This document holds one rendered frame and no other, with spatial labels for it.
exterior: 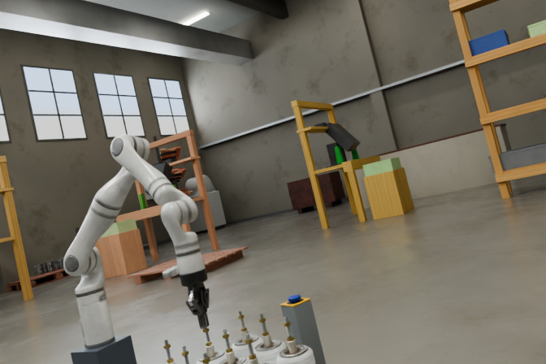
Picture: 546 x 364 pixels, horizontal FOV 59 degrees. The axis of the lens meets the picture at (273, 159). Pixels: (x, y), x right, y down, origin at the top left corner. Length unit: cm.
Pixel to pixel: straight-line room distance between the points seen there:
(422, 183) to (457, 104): 364
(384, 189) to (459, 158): 202
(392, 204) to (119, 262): 383
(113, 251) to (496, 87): 817
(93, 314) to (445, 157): 680
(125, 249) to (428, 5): 823
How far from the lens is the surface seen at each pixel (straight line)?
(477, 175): 793
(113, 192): 164
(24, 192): 1087
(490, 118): 567
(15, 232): 753
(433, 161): 803
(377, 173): 627
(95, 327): 177
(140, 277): 573
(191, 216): 140
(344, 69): 1220
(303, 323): 154
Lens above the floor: 66
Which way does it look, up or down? 4 degrees up
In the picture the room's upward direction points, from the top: 13 degrees counter-clockwise
